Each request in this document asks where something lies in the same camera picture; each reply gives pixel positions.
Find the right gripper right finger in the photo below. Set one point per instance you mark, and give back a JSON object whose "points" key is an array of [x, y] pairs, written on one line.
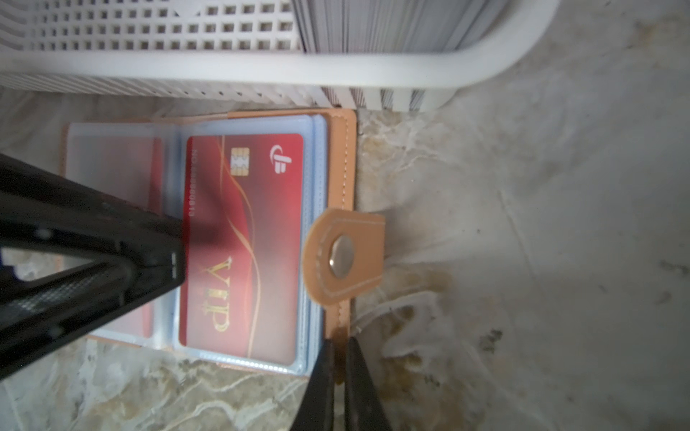
{"points": [[363, 409]]}

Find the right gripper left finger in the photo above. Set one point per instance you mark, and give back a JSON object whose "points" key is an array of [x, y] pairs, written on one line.
{"points": [[316, 411]]}

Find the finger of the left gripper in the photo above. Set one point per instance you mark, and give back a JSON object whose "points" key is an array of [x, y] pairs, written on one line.
{"points": [[42, 211], [41, 316]]}

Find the red VIP card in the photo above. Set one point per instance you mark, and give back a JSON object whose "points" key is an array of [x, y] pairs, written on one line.
{"points": [[242, 228], [130, 169]]}

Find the tan leather card holder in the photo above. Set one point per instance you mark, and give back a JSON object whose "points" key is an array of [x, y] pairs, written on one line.
{"points": [[341, 250]]}

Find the red card stack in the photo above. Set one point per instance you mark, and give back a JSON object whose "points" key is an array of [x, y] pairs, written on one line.
{"points": [[394, 26]]}

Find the white plastic basket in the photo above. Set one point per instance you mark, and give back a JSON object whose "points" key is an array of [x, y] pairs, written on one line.
{"points": [[239, 51]]}

